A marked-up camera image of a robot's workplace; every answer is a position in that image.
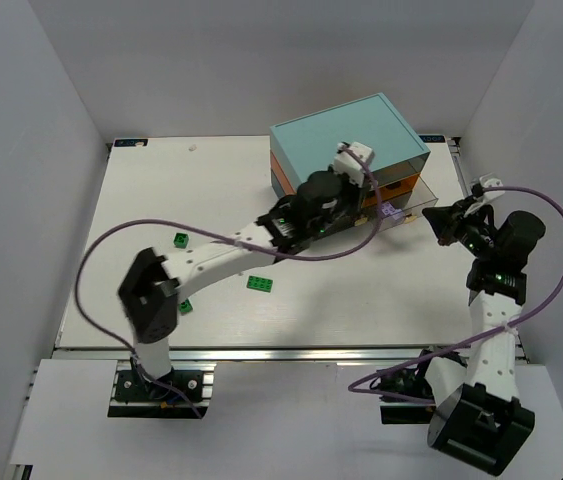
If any green and purple lego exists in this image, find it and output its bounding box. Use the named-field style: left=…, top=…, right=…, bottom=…
left=381, top=202, right=401, bottom=219

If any green square lego brick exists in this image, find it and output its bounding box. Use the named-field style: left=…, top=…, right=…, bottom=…
left=179, top=299, right=193, bottom=314

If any teal orange drawer cabinet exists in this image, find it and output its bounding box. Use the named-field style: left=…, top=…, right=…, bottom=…
left=269, top=93, right=430, bottom=236

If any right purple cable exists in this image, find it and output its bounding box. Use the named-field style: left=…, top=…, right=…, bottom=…
left=348, top=185, right=563, bottom=404

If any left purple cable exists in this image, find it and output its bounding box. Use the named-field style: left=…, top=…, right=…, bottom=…
left=74, top=144, right=383, bottom=419

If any purple cable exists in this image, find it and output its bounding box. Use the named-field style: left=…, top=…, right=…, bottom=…
left=348, top=185, right=563, bottom=404
left=74, top=144, right=383, bottom=419

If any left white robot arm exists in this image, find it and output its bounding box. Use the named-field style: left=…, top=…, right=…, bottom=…
left=118, top=169, right=364, bottom=381

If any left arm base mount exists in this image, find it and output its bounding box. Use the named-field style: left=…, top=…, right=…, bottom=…
left=107, top=360, right=213, bottom=420

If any green lego plate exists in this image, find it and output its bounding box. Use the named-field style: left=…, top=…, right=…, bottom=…
left=246, top=276, right=273, bottom=293

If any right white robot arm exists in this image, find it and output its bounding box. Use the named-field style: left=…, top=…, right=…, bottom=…
left=423, top=199, right=546, bottom=476

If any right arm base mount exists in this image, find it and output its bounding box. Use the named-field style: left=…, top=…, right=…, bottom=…
left=370, top=351, right=467, bottom=425

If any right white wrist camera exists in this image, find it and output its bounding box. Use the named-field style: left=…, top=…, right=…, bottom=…
left=467, top=174, right=503, bottom=215

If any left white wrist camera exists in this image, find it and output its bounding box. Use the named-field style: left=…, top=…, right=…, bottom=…
left=332, top=142, right=374, bottom=187

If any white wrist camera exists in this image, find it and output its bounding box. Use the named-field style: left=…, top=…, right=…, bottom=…
left=332, top=142, right=374, bottom=187
left=467, top=174, right=503, bottom=215

